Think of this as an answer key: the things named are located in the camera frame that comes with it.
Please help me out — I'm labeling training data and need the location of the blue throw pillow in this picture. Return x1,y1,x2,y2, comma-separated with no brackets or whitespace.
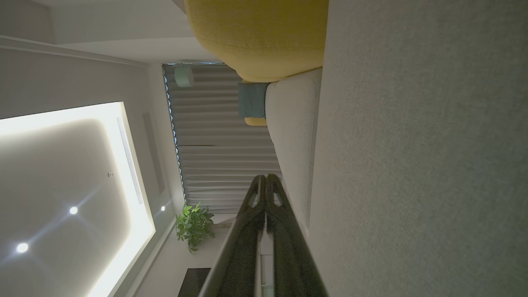
238,82,269,119

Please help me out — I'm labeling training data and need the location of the grey sofa back cushion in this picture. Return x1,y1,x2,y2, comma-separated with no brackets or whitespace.
265,68,323,238

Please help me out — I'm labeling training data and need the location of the green potted plant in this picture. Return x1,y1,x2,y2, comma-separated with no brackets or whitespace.
175,201,215,253

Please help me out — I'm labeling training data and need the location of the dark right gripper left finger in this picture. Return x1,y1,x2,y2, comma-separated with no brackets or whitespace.
198,174,267,297

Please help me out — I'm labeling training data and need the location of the yellow sofa cushion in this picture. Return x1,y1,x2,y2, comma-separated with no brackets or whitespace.
184,0,329,83

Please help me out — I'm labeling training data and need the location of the long ceiling air vent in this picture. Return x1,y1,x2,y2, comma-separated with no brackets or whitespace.
116,117,144,205

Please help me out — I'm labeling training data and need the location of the grey pleated curtain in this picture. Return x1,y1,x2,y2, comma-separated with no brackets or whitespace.
163,63,283,215

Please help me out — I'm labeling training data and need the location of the dark rectangular panel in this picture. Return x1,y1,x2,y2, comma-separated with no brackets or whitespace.
178,268,212,297

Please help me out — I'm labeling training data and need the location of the grey sofa seat cushion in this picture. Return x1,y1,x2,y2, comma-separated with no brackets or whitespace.
307,0,528,297

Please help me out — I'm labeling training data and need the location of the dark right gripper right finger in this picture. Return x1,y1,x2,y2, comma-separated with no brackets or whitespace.
266,174,329,297

